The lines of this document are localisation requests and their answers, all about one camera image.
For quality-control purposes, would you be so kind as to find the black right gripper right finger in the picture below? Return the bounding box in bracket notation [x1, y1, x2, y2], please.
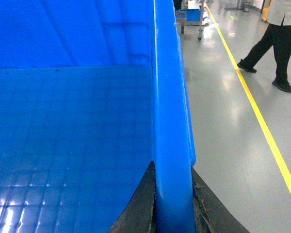
[192, 168, 249, 233]

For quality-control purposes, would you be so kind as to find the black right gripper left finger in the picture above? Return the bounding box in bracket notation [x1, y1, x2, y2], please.
[108, 161, 156, 233]

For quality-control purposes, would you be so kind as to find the large blue plastic crate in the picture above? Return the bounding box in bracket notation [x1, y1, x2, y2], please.
[0, 0, 196, 233]

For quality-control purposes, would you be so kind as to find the metal cart with blue bin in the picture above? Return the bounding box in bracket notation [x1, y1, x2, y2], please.
[175, 0, 210, 42]

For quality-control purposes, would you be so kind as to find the walking person in black trousers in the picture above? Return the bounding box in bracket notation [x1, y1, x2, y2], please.
[237, 0, 291, 93]

